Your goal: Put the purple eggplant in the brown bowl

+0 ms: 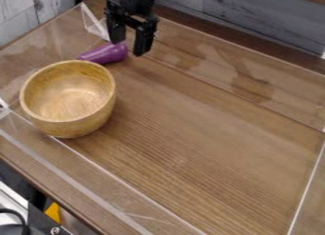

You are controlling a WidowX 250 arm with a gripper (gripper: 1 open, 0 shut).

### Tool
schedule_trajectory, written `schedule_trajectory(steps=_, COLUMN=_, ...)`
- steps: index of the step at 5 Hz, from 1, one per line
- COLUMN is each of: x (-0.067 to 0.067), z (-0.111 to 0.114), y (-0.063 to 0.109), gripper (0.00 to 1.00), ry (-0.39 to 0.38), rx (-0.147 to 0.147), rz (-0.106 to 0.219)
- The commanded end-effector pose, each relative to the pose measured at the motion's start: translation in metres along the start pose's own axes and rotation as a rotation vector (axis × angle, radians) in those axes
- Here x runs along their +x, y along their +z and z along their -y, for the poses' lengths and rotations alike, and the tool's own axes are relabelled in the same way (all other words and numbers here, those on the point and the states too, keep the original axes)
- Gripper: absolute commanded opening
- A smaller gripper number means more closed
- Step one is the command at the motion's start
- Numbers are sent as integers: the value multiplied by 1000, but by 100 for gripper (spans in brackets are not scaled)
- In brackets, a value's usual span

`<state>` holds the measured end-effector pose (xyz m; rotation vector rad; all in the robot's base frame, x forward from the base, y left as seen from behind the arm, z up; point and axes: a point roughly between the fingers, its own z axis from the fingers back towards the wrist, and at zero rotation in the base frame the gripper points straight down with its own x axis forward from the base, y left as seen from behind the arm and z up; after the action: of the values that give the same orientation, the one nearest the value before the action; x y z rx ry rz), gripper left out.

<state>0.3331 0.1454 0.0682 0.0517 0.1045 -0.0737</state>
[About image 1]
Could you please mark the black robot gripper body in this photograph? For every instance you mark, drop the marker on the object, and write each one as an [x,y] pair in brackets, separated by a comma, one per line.
[135,12]

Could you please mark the purple toy eggplant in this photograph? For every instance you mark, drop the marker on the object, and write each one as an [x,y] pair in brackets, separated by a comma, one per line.
[108,53]

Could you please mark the clear acrylic table enclosure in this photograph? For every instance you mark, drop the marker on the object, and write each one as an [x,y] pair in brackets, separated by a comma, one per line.
[212,151]

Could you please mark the brown wooden bowl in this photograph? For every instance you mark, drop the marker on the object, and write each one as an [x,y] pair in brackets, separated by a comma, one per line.
[68,98]

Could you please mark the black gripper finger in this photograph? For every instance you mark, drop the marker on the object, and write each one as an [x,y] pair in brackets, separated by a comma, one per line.
[143,41]
[116,29]

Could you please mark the yellow black equipment base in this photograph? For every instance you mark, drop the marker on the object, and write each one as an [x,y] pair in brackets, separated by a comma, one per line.
[27,208]

